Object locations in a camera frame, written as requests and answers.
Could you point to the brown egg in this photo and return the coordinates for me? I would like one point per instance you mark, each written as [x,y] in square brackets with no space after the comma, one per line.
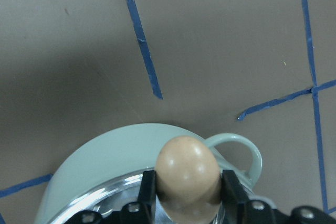
[188,181]

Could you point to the pale green cooking pot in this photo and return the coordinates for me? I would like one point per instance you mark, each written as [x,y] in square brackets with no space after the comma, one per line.
[124,152]

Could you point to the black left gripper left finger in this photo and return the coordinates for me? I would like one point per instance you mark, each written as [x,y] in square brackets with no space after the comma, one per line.
[131,201]

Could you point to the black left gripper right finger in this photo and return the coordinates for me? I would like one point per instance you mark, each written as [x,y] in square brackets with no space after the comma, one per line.
[241,208]

